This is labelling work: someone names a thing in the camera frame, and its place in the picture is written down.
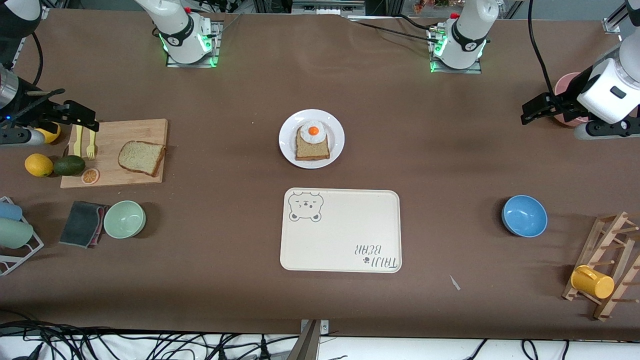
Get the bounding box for dark metal frame rail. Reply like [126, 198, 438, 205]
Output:
[252, 0, 401, 18]

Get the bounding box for white wire rack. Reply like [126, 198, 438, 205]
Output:
[0, 196, 45, 277]

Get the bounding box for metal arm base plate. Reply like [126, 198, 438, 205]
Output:
[429, 25, 483, 75]
[166, 20, 223, 68]

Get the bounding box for grey metal bracket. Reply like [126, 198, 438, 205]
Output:
[286, 319, 331, 360]

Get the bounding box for pink folded cloth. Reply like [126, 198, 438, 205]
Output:
[92, 205, 110, 246]

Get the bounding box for round white plate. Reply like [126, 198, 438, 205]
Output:
[278, 109, 346, 170]

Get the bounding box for cream bear print tray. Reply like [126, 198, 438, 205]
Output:
[279, 187, 403, 274]

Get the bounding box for yellow mug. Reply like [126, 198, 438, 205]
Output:
[570, 264, 616, 300]

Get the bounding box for wooden cup rack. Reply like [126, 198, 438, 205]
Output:
[562, 211, 640, 322]

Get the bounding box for pale green bowl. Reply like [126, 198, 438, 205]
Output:
[103, 200, 147, 240]

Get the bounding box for colourful artificial flowers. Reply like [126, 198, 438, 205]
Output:
[412, 0, 453, 15]

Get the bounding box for dark grey folded cloth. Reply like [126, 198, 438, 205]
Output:
[58, 201, 108, 249]

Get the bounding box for tangled black cable bundle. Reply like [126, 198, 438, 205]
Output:
[0, 310, 301, 360]

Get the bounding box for light blue cup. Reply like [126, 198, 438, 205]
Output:
[0, 201, 24, 222]

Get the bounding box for green avocado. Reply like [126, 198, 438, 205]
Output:
[53, 155, 86, 177]

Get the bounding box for pale green cup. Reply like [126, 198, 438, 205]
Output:
[0, 218, 35, 250]

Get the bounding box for blue bowl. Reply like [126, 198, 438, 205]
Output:
[501, 194, 549, 238]

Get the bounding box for brown bread slice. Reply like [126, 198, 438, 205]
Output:
[295, 124, 331, 161]
[118, 140, 166, 178]

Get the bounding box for bamboo cutting board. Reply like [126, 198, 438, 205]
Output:
[60, 118, 169, 189]

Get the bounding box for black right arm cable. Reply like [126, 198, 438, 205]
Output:
[0, 31, 66, 123]

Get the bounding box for yellow lemon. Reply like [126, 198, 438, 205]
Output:
[24, 153, 54, 178]
[34, 122, 62, 145]

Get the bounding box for fried egg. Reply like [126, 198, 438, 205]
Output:
[299, 120, 328, 145]

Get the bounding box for pink ribbed bowl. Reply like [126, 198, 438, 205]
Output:
[553, 72, 591, 127]

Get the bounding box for thin black cable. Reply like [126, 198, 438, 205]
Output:
[397, 14, 440, 33]
[352, 20, 443, 46]

